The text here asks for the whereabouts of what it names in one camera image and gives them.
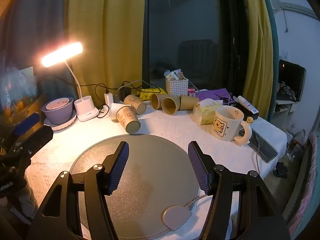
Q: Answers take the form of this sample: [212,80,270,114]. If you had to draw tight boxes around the round grey mat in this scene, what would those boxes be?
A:
[69,134,200,239]

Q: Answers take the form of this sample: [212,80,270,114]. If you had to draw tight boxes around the purple bowl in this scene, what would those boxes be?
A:
[41,97,75,125]

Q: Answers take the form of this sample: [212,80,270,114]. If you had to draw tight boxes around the tissue pack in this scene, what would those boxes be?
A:
[193,99,223,125]

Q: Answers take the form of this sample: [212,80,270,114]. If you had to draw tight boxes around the purple cloth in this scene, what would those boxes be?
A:
[195,88,237,105]

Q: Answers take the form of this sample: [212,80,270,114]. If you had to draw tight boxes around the white desk lamp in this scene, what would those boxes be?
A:
[41,42,100,122]

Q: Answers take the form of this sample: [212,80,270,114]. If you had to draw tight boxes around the black smartphone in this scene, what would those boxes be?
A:
[249,127,279,163]

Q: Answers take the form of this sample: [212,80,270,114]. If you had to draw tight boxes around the pink bowl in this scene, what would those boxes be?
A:
[46,97,70,110]

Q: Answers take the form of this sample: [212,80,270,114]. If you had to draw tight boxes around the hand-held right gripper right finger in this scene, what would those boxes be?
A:
[188,141,292,240]

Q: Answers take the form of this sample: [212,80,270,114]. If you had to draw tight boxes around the white plastic basket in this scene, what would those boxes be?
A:
[165,77,189,97]

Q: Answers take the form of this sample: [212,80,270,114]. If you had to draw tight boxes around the printed paper cup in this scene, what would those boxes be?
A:
[116,105,141,133]
[124,94,147,115]

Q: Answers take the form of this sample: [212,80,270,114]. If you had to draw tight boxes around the black monitor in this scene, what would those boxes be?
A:
[278,59,307,103]

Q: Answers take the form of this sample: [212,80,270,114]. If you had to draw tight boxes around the dark slippers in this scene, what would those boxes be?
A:
[273,162,288,178]

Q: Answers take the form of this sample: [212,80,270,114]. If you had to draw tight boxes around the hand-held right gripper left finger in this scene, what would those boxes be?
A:
[31,141,130,240]

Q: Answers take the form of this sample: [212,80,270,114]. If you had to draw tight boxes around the white paper cup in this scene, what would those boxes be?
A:
[110,102,126,123]

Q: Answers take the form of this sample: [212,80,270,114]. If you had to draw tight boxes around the yellow curtain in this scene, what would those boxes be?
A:
[240,0,275,117]
[64,0,150,100]

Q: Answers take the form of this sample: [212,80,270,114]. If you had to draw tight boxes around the white tube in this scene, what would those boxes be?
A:
[236,95,259,114]

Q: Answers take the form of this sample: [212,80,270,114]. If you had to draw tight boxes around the black charger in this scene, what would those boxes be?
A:
[120,87,132,100]

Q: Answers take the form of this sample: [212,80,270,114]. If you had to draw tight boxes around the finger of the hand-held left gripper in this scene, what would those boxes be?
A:
[10,125,54,160]
[13,113,41,136]

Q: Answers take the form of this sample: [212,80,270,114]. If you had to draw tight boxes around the yellow packet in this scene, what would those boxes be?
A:
[136,88,167,100]

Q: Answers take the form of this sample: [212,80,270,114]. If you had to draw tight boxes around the pink blanket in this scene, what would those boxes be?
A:
[291,130,320,222]

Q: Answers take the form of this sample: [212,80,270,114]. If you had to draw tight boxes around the white bear print mug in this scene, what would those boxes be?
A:
[212,105,252,147]

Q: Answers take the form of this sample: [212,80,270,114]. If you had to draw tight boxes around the bag of oranges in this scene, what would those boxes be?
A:
[0,96,27,125]

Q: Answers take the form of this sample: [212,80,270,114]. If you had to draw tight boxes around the dark window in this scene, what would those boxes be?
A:
[142,0,250,98]

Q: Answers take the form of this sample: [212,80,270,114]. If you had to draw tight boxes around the small packets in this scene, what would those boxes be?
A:
[164,69,185,81]

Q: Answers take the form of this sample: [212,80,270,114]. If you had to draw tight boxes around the black cable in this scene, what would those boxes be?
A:
[81,82,120,98]

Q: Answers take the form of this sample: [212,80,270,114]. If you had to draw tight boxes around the brown paper cup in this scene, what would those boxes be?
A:
[180,94,200,110]
[161,96,181,115]
[150,93,168,110]

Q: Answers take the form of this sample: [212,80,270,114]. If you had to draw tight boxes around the white shelf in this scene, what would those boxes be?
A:
[274,99,300,133]

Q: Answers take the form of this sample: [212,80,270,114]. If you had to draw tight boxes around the white air conditioner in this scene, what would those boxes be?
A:
[271,0,320,19]

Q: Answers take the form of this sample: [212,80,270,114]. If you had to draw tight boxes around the grey cable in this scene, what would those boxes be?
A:
[253,150,262,176]

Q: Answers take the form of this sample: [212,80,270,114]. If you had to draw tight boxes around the white tablecloth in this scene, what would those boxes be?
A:
[24,104,288,240]

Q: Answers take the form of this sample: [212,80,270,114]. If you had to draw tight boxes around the pink rounded tag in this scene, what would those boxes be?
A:
[161,205,193,231]

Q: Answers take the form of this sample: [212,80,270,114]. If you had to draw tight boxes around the white cable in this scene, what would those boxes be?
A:
[117,79,144,91]

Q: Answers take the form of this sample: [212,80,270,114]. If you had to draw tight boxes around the white plate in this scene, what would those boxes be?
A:
[44,110,77,131]

